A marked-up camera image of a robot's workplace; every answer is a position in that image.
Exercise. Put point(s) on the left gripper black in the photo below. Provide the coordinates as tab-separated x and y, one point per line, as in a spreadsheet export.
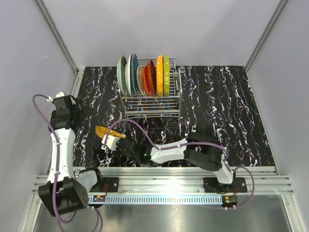
84	112

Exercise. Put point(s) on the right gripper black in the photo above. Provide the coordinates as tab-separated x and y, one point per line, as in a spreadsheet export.
117	149

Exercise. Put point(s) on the orange-yellow scalloped plate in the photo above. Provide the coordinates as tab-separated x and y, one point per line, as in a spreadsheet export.
101	131

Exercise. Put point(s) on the light green flower plate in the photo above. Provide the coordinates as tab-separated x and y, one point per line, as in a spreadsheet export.
121	75

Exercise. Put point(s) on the white plate teal rim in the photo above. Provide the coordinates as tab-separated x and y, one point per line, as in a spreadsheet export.
128	78

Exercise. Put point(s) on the dark teal plate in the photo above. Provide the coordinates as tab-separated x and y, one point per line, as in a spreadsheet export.
133	74

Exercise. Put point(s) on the cream plate with dark patch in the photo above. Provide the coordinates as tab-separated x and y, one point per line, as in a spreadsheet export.
140	80

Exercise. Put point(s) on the red-orange scalloped plate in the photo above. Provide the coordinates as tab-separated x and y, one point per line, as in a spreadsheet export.
146	92

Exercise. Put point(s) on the dark red scalloped plate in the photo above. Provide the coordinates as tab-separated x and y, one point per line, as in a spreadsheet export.
151	78

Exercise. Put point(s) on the green scalloped plate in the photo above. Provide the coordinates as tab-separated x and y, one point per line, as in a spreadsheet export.
166	75

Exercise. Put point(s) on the yellow scalloped plate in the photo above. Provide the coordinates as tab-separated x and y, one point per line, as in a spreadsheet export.
159	76

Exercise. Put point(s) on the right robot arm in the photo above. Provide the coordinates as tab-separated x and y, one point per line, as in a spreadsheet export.
202	151

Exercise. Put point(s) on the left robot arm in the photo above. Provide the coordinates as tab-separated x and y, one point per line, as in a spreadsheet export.
63	192

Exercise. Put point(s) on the left controller board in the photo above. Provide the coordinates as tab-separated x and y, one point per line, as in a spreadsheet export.
98	198

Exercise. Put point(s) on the controller board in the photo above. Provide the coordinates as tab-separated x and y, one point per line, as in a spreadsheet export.
233	200
98	198

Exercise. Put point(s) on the right controller board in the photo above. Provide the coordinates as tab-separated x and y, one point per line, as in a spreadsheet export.
233	200

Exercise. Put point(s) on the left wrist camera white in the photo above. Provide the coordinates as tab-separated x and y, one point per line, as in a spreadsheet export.
60	94

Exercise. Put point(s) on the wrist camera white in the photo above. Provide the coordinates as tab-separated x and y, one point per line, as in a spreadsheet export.
60	94
109	142

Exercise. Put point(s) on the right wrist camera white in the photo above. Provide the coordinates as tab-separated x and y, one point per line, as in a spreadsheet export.
109	142

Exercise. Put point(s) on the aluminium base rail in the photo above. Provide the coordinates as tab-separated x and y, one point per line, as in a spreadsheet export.
186	185

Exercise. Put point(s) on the left aluminium frame post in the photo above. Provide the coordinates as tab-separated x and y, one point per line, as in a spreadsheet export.
52	27

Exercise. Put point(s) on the aluminium frame post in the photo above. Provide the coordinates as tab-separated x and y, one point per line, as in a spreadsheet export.
52	27
268	29

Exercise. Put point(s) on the metal wire dish rack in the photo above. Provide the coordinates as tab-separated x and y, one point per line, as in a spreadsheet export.
155	106

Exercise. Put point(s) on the right aluminium frame post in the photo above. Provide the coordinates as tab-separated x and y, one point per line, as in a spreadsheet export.
268	29

